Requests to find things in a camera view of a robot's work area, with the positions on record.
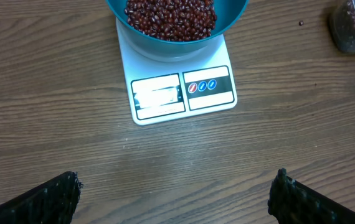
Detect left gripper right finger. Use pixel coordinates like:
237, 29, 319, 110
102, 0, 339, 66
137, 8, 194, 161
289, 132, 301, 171
267, 168, 355, 224

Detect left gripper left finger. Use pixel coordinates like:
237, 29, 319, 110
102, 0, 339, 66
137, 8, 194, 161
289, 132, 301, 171
0, 171, 83, 224

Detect white kitchen scale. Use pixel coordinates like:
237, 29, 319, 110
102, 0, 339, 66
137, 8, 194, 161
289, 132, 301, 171
116, 21, 238, 125

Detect blue bowl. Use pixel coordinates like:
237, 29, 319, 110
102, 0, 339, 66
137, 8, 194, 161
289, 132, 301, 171
107, 0, 248, 54

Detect red beans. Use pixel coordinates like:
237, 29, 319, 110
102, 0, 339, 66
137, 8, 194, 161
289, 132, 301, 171
124, 0, 217, 42

